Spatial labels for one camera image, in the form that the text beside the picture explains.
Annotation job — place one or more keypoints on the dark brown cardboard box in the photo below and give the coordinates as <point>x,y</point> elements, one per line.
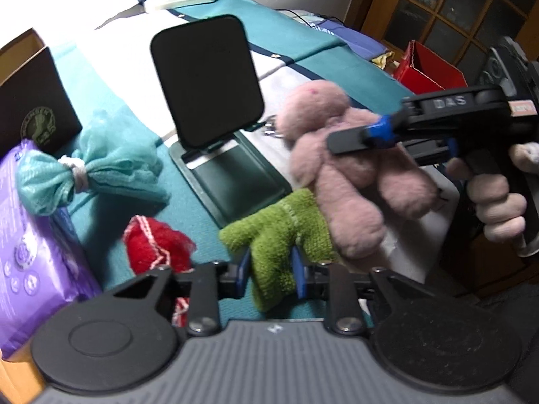
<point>38,92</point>

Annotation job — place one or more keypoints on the pink plush toy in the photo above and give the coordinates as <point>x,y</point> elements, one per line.
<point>345,176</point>

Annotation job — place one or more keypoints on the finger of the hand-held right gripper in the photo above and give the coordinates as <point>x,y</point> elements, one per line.
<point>452,149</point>
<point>381,132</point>

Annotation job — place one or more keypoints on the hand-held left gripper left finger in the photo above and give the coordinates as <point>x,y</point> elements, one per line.
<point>243,269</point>

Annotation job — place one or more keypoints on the red mesh pouch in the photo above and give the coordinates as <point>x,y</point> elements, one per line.
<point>151,244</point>

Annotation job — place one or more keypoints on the purple wipes packet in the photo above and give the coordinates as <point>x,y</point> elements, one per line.
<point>33,269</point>

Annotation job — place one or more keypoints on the person's right hand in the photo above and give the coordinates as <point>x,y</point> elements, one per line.
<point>499,210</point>

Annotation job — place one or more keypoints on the teal mesh bath pouf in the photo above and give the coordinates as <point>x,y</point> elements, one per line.
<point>118,155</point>

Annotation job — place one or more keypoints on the wooden glass-pane door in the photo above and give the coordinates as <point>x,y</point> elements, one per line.
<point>442,4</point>

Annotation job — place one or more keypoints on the black phone stand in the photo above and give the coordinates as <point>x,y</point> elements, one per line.
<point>206,80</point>

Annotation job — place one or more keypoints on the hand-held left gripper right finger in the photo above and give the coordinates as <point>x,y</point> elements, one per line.
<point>298,269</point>

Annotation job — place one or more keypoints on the red cardboard box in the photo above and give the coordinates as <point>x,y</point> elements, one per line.
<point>425,73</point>

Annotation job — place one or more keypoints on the yellow cloth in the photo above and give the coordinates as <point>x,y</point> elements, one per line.
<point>383,59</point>

